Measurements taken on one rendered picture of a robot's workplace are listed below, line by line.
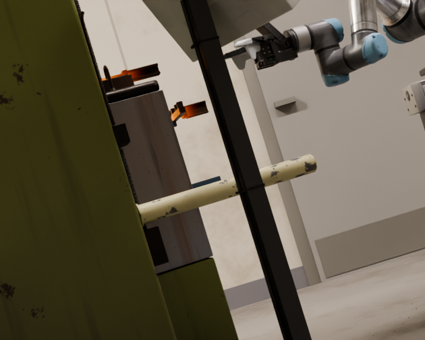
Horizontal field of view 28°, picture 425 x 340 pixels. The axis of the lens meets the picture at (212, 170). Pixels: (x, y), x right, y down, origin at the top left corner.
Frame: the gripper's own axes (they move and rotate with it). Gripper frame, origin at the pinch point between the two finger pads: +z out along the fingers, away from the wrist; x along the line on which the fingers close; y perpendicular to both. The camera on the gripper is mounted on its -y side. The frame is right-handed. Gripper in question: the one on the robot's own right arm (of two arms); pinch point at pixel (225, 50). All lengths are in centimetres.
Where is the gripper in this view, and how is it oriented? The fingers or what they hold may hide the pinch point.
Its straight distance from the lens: 241.5
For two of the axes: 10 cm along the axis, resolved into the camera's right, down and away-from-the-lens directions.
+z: -9.3, 2.7, -2.6
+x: -2.4, 1.2, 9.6
